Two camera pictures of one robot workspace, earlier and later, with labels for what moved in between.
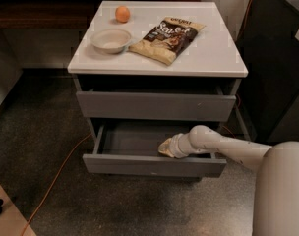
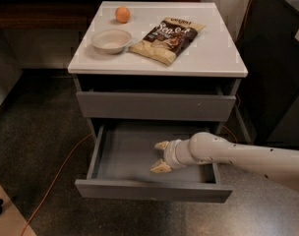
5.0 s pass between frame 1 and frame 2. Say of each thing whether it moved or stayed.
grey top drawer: stayed
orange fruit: stayed
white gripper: moved
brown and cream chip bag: stayed
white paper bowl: stayed
